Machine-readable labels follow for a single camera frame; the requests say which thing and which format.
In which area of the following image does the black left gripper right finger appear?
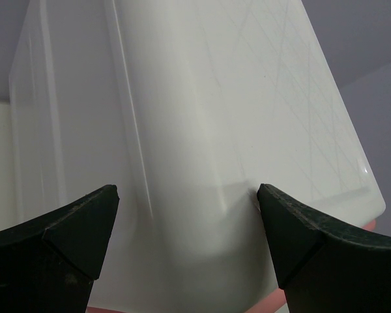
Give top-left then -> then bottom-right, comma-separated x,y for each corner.
257,184 -> 391,312

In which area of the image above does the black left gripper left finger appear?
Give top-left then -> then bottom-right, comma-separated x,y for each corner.
0,185 -> 119,312

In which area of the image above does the pink drawer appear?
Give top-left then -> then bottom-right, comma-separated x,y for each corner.
84,220 -> 377,313

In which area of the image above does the white shoe cabinet body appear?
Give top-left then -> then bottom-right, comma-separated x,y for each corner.
9,1 -> 386,312

